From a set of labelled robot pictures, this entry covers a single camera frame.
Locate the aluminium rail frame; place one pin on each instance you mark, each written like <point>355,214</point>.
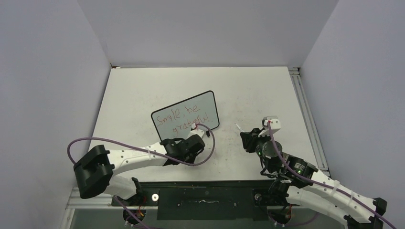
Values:
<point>309,121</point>

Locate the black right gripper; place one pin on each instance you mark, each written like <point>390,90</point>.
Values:
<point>250,138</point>

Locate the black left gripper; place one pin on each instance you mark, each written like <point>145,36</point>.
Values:
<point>192,160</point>

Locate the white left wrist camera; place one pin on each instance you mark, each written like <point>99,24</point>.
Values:
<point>196,131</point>

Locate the black framed whiteboard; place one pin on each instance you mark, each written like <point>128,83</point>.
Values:
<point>176,120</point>

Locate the black base frame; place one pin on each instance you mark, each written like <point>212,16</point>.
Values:
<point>210,200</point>

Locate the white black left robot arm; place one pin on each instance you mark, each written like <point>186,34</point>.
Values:
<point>99,170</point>

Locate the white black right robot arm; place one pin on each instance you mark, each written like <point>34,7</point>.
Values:
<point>298,182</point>

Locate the white marker pen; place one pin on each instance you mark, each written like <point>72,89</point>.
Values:
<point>239,128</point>

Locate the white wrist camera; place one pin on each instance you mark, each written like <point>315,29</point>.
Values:
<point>273,122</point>
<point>196,131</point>

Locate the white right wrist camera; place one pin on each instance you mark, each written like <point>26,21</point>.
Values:
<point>273,122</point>

